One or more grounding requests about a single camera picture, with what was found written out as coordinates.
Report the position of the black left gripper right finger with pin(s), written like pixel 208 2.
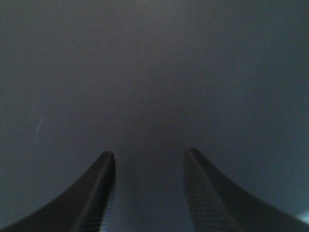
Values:
pixel 217 204

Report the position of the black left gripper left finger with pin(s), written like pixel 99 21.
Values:
pixel 83 207

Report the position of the fridge door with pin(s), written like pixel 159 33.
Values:
pixel 148 79

